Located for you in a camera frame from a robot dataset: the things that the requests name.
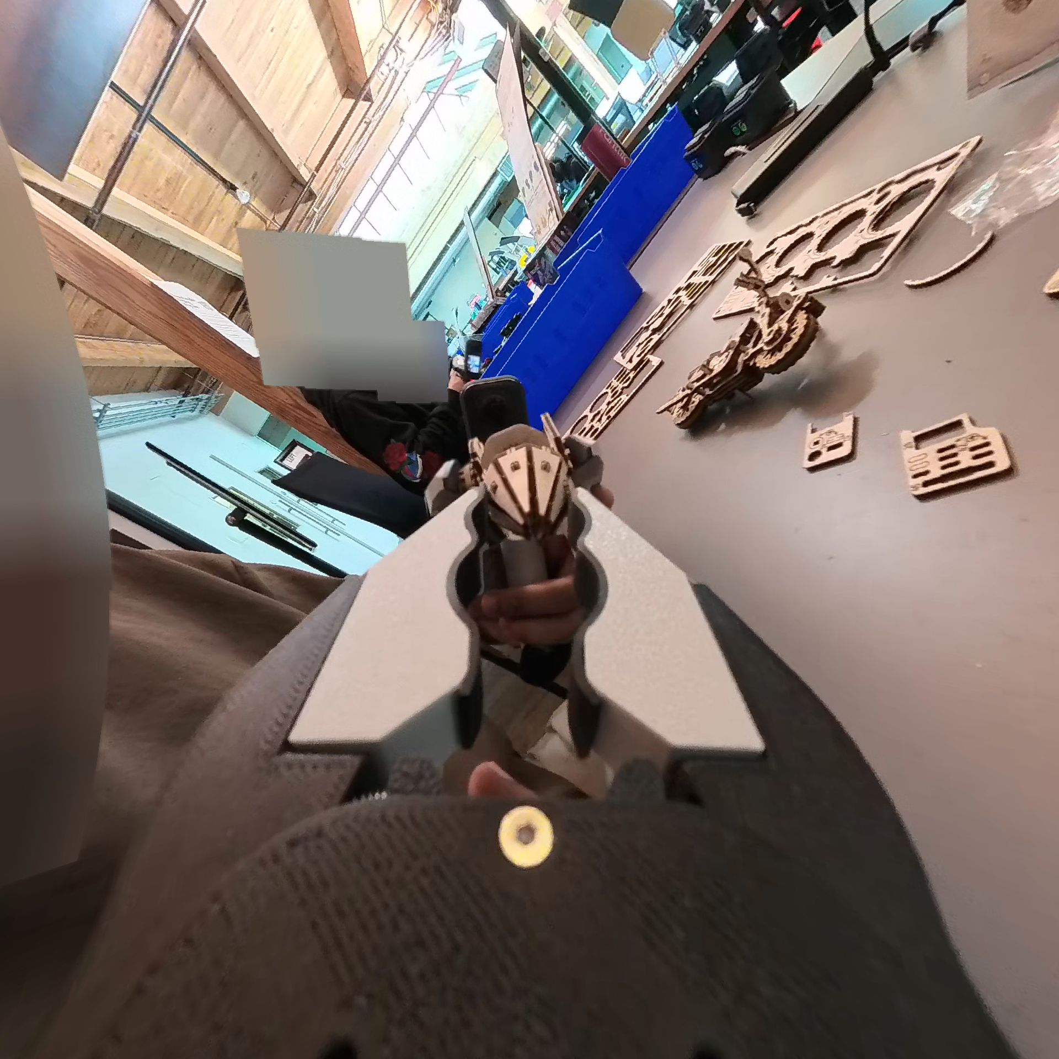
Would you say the wooden sheet with round cutouts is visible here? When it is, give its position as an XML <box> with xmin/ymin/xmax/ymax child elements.
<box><xmin>713</xmin><ymin>135</ymin><xmax>984</xmax><ymax>322</ymax></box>

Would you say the black device with green display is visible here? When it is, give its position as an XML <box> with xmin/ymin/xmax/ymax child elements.
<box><xmin>682</xmin><ymin>70</ymin><xmax>799</xmax><ymax>179</ymax></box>

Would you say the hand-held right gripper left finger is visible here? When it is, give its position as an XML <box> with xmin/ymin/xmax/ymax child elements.
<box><xmin>285</xmin><ymin>488</ymin><xmax>485</xmax><ymax>756</ymax></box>

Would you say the curved wooden strip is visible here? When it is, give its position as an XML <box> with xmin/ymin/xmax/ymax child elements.
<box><xmin>903</xmin><ymin>232</ymin><xmax>996</xmax><ymax>289</ymax></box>

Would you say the black cable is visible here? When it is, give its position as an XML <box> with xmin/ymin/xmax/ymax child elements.
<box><xmin>860</xmin><ymin>0</ymin><xmax>969</xmax><ymax>67</ymax></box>

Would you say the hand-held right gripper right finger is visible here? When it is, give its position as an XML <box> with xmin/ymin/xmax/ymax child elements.
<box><xmin>566</xmin><ymin>488</ymin><xmax>766</xmax><ymax>761</ymax></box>

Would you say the small wooden cutout piece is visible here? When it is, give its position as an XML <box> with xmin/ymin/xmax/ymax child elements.
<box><xmin>803</xmin><ymin>412</ymin><xmax>857</xmax><ymax>471</ymax></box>

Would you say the person's left hand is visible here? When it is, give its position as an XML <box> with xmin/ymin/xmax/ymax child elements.
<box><xmin>467</xmin><ymin>550</ymin><xmax>582</xmax><ymax>648</ymax></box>

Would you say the upright wooden parts sheet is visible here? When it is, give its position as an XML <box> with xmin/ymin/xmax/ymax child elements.
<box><xmin>964</xmin><ymin>0</ymin><xmax>1059</xmax><ymax>96</ymax></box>

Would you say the rectangular wooden cutout piece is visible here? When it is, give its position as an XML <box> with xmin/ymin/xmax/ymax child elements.
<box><xmin>900</xmin><ymin>414</ymin><xmax>1014</xmax><ymax>499</ymax></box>

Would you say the person's brown sweater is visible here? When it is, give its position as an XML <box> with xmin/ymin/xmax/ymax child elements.
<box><xmin>0</xmin><ymin>538</ymin><xmax>365</xmax><ymax>1059</ymax></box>

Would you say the black flat bar device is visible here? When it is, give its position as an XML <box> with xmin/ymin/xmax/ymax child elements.
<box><xmin>732</xmin><ymin>62</ymin><xmax>878</xmax><ymax>218</ymax></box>

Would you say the wooden cone-shaped model part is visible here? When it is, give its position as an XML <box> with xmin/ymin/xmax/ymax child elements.
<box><xmin>467</xmin><ymin>424</ymin><xmax>576</xmax><ymax>547</ymax></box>

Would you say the wooden motorcycle model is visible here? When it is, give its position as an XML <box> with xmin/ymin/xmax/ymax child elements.
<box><xmin>657</xmin><ymin>248</ymin><xmax>828</xmax><ymax>431</ymax></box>

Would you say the clear plastic bag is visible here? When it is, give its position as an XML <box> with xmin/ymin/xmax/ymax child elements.
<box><xmin>950</xmin><ymin>136</ymin><xmax>1059</xmax><ymax>233</ymax></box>

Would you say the wooden sheet with slotted cutouts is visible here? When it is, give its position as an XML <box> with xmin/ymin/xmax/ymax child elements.
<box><xmin>614</xmin><ymin>240</ymin><xmax>752</xmax><ymax>371</ymax></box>
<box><xmin>565</xmin><ymin>354</ymin><xmax>665</xmax><ymax>443</ymax></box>

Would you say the upright pale wooden board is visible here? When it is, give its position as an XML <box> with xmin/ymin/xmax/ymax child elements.
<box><xmin>495</xmin><ymin>25</ymin><xmax>564</xmax><ymax>241</ymax></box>

